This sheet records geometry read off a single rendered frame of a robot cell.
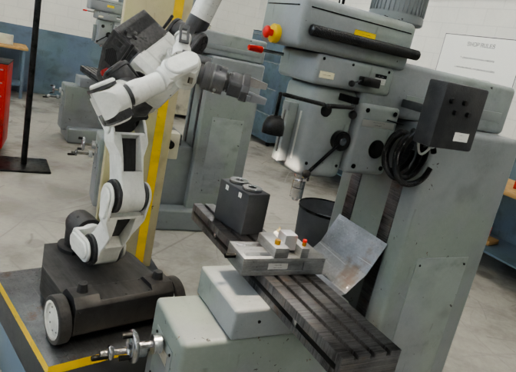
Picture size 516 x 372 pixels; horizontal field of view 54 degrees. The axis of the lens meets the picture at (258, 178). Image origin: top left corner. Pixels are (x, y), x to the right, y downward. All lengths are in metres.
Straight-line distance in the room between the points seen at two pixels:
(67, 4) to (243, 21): 3.67
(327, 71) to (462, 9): 5.59
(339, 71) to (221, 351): 1.04
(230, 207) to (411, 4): 1.10
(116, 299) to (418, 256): 1.25
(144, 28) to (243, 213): 0.84
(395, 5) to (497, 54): 4.84
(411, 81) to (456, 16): 5.32
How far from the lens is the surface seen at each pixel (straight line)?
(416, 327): 2.29
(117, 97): 1.51
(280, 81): 9.06
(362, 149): 1.85
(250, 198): 2.14
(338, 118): 1.77
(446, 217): 2.11
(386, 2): 1.91
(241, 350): 1.90
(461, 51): 7.03
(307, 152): 1.73
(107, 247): 2.34
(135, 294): 2.28
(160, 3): 3.35
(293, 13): 1.65
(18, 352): 2.54
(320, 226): 3.76
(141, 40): 1.94
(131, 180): 2.15
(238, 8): 11.54
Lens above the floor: 1.71
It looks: 14 degrees down
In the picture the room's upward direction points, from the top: 12 degrees clockwise
